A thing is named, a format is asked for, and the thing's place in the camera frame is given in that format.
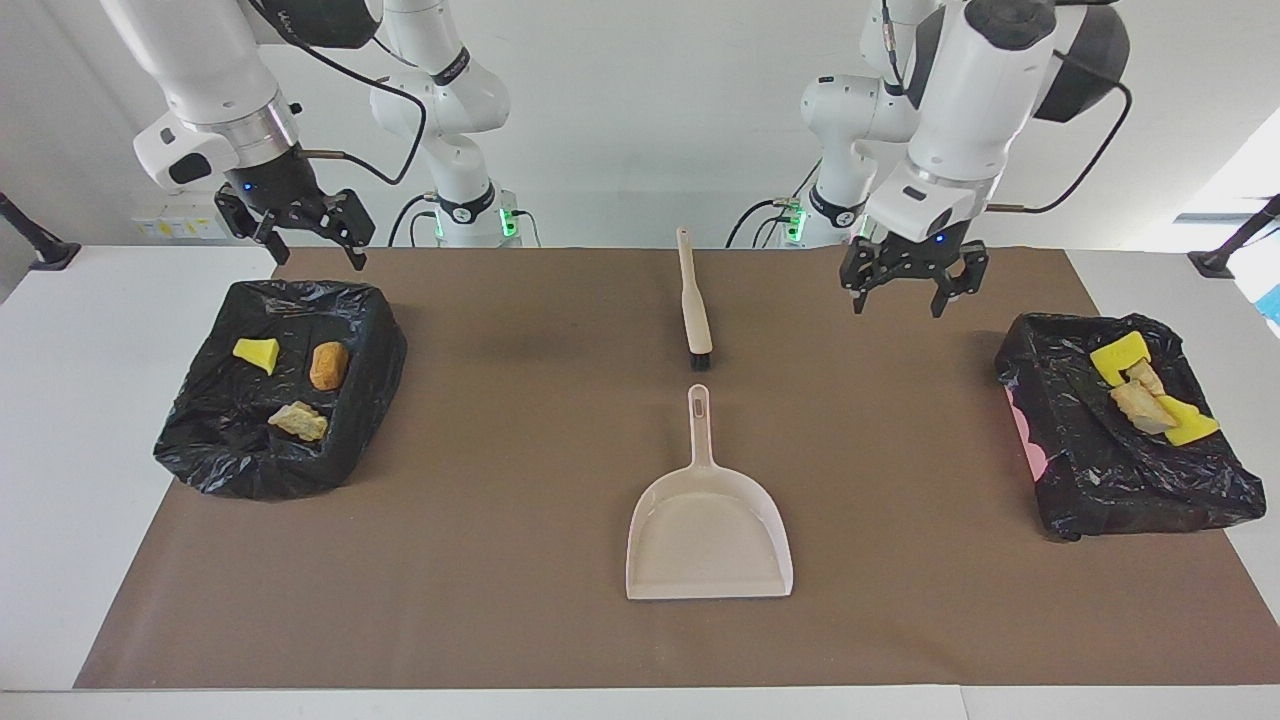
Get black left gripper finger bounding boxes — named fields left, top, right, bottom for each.
left=925, top=240, right=990, bottom=319
left=840, top=240, right=901, bottom=314

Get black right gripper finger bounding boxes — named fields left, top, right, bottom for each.
left=215, top=190, right=291, bottom=266
left=290, top=187, right=377, bottom=271

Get brown bread roll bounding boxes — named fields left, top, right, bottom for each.
left=309, top=341, right=350, bottom=392

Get beige hand brush black bristles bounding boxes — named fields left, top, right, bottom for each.
left=676, top=227, right=714, bottom=372

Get yellow sponge piece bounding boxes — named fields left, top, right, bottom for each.
left=1089, top=333, right=1154, bottom=387

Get pale flaky pastry piece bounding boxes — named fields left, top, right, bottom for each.
left=267, top=401, right=329, bottom=442

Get beige foam chunk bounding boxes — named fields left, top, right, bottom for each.
left=1110, top=383, right=1181, bottom=435

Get yellow sponge with green back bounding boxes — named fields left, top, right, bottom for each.
left=1157, top=395, right=1221, bottom=447

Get beige plastic dustpan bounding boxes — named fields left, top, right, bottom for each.
left=626, top=384, right=795, bottom=601

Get bin lined with black bag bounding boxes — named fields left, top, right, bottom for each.
left=153, top=280, right=408, bottom=501

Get pink bin with black bag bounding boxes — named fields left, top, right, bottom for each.
left=995, top=312, right=1267, bottom=541

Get brown table mat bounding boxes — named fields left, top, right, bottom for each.
left=75, top=247, right=1280, bottom=689

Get black base power cable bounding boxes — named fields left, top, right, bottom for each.
left=388, top=195, right=441, bottom=248
left=725, top=160, right=823, bottom=248

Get white wall socket box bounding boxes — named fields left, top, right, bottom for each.
left=132, top=205, right=226, bottom=241

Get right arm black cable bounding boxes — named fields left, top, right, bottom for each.
left=245, top=0, right=428, bottom=187

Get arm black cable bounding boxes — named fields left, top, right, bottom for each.
left=985, top=50, right=1134, bottom=215
left=245, top=0, right=428, bottom=187

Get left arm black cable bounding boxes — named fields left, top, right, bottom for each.
left=985, top=50, right=1134, bottom=215

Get black camera stand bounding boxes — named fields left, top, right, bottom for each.
left=0, top=192, right=81, bottom=271
left=1188, top=195, right=1280, bottom=279

